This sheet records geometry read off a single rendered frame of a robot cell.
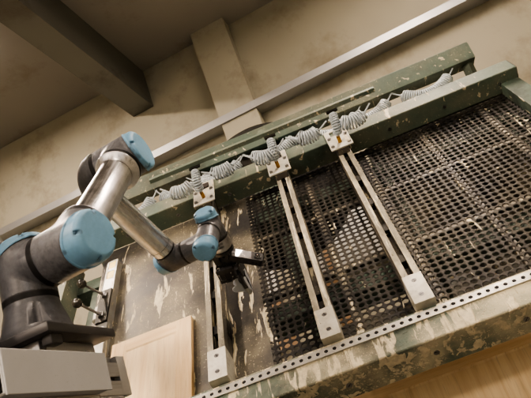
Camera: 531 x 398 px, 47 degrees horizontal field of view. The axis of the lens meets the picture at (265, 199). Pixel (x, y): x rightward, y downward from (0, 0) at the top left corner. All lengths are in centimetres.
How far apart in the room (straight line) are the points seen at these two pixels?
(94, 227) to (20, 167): 452
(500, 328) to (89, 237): 111
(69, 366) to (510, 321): 116
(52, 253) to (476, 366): 128
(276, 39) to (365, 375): 361
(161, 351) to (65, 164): 353
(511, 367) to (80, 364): 131
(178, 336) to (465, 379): 94
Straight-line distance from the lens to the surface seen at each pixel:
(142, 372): 213
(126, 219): 179
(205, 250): 184
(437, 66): 325
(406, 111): 273
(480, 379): 199
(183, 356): 208
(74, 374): 110
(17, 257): 136
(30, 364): 102
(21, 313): 133
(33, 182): 566
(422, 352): 175
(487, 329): 177
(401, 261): 195
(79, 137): 550
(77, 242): 126
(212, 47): 501
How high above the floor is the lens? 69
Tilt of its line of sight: 22 degrees up
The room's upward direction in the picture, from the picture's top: 20 degrees counter-clockwise
